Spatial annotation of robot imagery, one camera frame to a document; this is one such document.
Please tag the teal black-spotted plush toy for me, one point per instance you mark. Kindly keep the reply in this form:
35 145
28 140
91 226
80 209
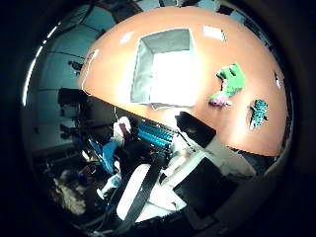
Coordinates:
259 113

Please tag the green and pink plush toy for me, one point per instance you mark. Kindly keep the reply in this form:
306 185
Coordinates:
233 80

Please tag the grey fabric container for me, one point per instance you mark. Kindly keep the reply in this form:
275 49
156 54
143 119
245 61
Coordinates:
144 65

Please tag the person in blue top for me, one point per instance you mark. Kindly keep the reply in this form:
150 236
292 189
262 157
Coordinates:
110 154

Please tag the white paper label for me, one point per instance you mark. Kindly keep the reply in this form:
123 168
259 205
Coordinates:
214 33

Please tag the black equipment stand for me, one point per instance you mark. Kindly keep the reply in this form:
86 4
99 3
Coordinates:
70 97

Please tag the ceiling light strip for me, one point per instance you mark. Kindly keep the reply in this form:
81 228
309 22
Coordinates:
31 77

